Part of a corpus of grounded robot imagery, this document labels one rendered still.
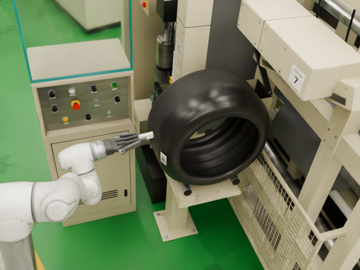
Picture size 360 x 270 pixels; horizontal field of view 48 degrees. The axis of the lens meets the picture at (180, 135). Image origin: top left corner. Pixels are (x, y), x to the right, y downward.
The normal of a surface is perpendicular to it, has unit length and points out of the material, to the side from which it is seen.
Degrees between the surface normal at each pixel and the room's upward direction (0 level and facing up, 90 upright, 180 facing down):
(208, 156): 12
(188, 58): 90
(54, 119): 90
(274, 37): 90
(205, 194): 0
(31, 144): 0
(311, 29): 0
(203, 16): 90
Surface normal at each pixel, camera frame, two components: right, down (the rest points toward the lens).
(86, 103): 0.32, 0.65
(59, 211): 0.30, 0.21
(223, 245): 0.06, -0.74
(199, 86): -0.19, -0.67
